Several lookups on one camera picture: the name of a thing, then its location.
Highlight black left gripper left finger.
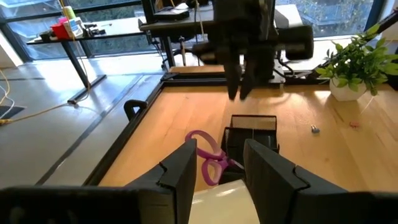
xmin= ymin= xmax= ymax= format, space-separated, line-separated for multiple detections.
xmin=125 ymin=138 xmax=198 ymax=224

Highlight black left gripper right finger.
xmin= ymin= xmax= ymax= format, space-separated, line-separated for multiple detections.
xmin=243 ymin=138 xmax=346 ymax=224

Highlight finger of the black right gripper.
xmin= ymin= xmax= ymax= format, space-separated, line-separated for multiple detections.
xmin=239 ymin=58 xmax=259 ymax=101
xmin=223 ymin=57 xmax=243 ymax=101

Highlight purple-handled scissors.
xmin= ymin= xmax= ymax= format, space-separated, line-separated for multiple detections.
xmin=185 ymin=129 xmax=246 ymax=187

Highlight black mesh desk organizer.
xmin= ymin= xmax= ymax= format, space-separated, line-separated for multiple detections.
xmin=218 ymin=114 xmax=280 ymax=185

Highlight white cylindrical desk lamp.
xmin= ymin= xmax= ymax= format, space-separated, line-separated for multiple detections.
xmin=188 ymin=179 xmax=261 ymax=224

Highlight grey side desk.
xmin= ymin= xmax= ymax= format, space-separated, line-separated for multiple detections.
xmin=138 ymin=2 xmax=218 ymax=68

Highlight black electronics box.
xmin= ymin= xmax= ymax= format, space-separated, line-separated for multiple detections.
xmin=153 ymin=6 xmax=191 ymax=22

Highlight green potted plant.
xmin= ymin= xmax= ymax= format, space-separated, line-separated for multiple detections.
xmin=315 ymin=23 xmax=398 ymax=102

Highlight black-legged work desk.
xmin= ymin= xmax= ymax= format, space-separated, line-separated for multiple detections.
xmin=26 ymin=15 xmax=150 ymax=105

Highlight white and blue box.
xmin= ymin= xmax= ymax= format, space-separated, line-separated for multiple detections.
xmin=63 ymin=17 xmax=85 ymax=39

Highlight yellow-green roll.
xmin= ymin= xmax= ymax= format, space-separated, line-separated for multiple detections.
xmin=61 ymin=5 xmax=77 ymax=20

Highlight black floor mat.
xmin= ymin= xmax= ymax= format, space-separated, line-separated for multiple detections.
xmin=0 ymin=105 xmax=26 ymax=121

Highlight red box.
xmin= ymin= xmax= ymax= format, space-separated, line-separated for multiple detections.
xmin=50 ymin=22 xmax=71 ymax=40

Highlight black table frame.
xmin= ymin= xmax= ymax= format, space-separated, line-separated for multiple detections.
xmin=82 ymin=9 xmax=398 ymax=187

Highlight black frame clamp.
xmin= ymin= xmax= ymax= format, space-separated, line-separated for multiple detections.
xmin=123 ymin=99 xmax=149 ymax=122

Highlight yellow hanging cable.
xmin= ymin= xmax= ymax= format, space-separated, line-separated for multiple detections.
xmin=0 ymin=0 xmax=91 ymax=126

